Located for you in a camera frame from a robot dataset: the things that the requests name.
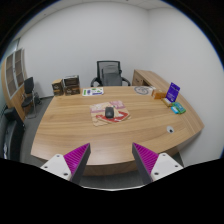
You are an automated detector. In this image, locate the teal packet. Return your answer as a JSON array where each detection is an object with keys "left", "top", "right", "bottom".
[{"left": 171, "top": 101, "right": 187, "bottom": 115}]

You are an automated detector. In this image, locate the grey backpack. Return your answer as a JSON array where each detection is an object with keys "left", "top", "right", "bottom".
[{"left": 101, "top": 65, "right": 123, "bottom": 88}]

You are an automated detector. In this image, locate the small orange box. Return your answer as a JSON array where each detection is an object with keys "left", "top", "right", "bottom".
[{"left": 151, "top": 89, "right": 167, "bottom": 100}]

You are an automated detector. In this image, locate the cartoon print mouse pad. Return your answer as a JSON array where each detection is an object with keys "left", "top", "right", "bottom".
[{"left": 89, "top": 100, "right": 132, "bottom": 128}]

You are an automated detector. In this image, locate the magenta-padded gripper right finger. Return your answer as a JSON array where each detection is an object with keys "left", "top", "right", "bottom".
[{"left": 131, "top": 142, "right": 184, "bottom": 185}]

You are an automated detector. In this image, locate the dark cardboard box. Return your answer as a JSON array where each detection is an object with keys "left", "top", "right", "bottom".
[{"left": 62, "top": 75, "right": 81, "bottom": 88}]

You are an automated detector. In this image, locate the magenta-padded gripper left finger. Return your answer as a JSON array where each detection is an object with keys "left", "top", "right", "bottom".
[{"left": 39, "top": 143, "right": 92, "bottom": 186}]

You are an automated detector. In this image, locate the purple sign stand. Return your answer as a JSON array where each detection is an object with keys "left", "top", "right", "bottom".
[{"left": 165, "top": 82, "right": 181, "bottom": 103}]

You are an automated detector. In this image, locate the black leather sofa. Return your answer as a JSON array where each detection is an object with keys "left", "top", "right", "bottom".
[{"left": 0, "top": 107, "right": 27, "bottom": 162}]

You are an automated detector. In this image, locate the white sticker sheet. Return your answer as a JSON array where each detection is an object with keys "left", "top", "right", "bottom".
[{"left": 82, "top": 86, "right": 105, "bottom": 97}]

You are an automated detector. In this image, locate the wooden side desk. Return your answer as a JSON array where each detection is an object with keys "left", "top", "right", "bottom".
[{"left": 131, "top": 69, "right": 168, "bottom": 91}]

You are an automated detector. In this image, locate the wide brown cardboard box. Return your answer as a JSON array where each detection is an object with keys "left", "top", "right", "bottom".
[{"left": 63, "top": 85, "right": 81, "bottom": 97}]

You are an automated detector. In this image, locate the black visitor chair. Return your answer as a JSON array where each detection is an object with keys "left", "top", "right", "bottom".
[{"left": 20, "top": 76, "right": 41, "bottom": 119}]

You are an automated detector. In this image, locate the black computer mouse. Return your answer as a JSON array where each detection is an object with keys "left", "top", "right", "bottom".
[{"left": 104, "top": 106, "right": 115, "bottom": 119}]

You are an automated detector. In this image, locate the wooden shelf unit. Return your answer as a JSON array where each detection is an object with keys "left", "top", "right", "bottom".
[{"left": 0, "top": 48, "right": 28, "bottom": 121}]

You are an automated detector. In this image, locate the round white patterned disc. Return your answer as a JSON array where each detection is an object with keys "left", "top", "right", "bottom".
[{"left": 133, "top": 85, "right": 154, "bottom": 97}]

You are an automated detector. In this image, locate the black mesh office chair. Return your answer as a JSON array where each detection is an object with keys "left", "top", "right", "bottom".
[{"left": 90, "top": 60, "right": 132, "bottom": 88}]

